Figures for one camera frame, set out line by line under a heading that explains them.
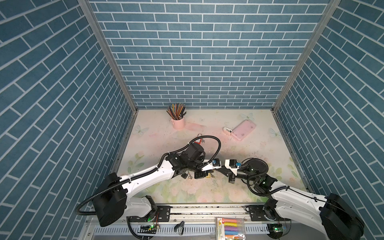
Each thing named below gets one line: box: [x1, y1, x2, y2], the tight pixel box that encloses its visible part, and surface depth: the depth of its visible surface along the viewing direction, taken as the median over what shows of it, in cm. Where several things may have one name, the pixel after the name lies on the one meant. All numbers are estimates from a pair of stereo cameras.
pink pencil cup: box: [170, 116, 186, 131], surface depth 104 cm
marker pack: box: [215, 217, 246, 240], surface depth 70 cm
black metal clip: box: [174, 221, 185, 236], surface depth 71 cm
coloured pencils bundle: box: [166, 102, 187, 120], surface depth 104 cm
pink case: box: [230, 120, 256, 141], surface depth 108 cm
